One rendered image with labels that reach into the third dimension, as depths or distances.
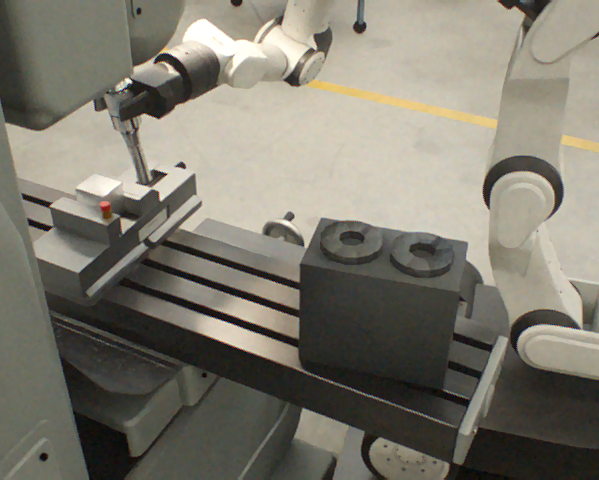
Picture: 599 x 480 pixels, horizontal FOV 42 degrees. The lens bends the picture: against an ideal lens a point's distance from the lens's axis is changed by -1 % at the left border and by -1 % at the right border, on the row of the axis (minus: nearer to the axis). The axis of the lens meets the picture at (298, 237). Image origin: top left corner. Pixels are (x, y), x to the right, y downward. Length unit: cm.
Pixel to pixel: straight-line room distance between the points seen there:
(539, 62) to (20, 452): 95
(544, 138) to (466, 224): 177
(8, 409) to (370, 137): 297
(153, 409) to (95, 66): 59
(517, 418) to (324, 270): 71
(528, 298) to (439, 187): 181
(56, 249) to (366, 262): 54
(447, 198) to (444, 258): 223
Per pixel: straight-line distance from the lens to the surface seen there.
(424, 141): 372
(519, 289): 162
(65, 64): 96
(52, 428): 100
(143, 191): 140
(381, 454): 168
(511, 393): 171
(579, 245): 319
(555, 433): 167
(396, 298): 109
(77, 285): 133
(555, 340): 163
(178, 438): 143
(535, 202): 144
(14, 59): 92
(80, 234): 139
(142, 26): 110
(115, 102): 123
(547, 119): 142
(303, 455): 202
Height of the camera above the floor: 178
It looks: 36 degrees down
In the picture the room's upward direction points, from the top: 1 degrees clockwise
